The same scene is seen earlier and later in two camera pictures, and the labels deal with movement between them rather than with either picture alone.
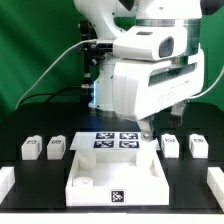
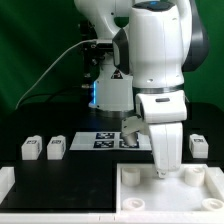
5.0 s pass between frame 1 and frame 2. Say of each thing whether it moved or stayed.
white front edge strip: stayed
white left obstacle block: stayed
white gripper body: moved
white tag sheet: stayed
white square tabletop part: moved
